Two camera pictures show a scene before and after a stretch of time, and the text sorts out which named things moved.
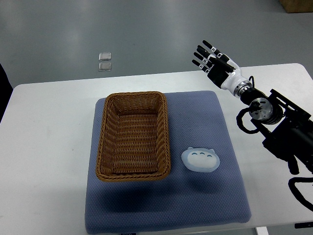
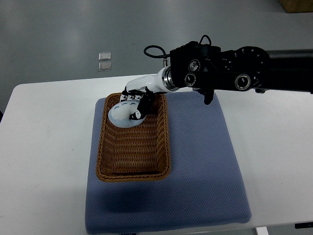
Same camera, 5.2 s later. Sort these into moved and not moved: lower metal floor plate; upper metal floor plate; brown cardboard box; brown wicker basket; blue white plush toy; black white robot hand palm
Moved: black white robot hand palm; blue white plush toy
Not moved: upper metal floor plate; brown cardboard box; brown wicker basket; lower metal floor plate
